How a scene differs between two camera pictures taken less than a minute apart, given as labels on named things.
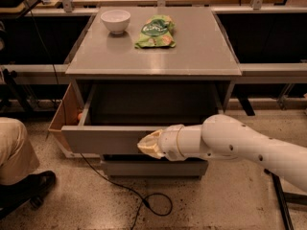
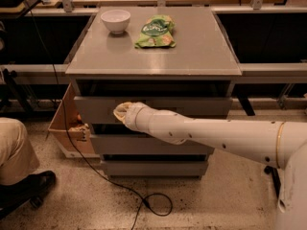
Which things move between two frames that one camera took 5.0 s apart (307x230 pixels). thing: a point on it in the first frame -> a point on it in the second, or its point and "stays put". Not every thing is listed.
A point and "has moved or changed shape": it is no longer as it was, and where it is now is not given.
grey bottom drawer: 153,168 stays put
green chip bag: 156,33 stays put
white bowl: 116,20 stays put
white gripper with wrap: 169,142 -> 130,116
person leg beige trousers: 16,155 stays put
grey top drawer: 114,117 has moved or changed shape
